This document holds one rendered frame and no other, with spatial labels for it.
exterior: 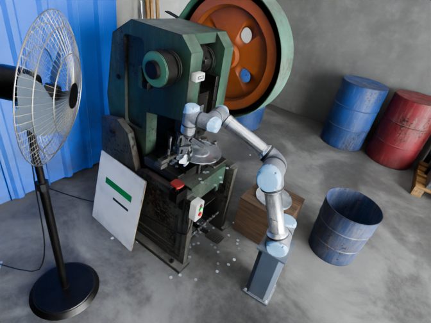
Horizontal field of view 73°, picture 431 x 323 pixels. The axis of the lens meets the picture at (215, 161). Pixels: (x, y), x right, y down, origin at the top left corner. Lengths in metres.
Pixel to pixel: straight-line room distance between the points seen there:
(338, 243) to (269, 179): 1.19
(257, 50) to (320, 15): 2.99
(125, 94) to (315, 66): 3.50
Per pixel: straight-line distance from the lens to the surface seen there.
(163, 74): 1.49
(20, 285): 2.28
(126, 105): 1.98
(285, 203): 2.35
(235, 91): 2.06
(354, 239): 2.39
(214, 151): 1.93
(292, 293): 2.29
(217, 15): 2.09
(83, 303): 2.07
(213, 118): 1.39
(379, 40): 4.70
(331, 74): 4.85
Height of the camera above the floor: 1.78
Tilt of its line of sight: 33 degrees down
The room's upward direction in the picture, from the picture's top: 10 degrees clockwise
